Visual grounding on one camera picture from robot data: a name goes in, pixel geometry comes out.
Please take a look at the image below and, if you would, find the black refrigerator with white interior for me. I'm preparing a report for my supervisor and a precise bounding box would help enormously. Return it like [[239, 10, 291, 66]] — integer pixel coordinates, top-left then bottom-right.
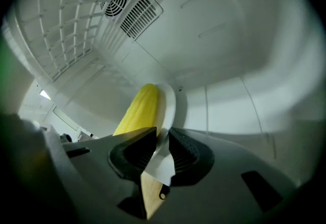
[[0, 0, 326, 201]]

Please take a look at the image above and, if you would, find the white plate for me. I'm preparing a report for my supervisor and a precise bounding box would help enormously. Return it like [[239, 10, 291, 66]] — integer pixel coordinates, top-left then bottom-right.
[[140, 82, 177, 187]]

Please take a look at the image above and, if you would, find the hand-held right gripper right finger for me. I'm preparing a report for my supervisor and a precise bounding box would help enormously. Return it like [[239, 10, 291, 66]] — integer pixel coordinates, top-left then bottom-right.
[[147, 127, 304, 224]]

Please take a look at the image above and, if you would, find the yellow corn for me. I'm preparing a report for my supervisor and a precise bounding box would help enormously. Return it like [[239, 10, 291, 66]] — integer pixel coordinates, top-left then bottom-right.
[[112, 83, 166, 137]]

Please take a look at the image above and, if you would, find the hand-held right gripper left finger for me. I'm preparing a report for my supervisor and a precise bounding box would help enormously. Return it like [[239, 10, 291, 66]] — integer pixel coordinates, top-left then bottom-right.
[[44, 126, 158, 224]]

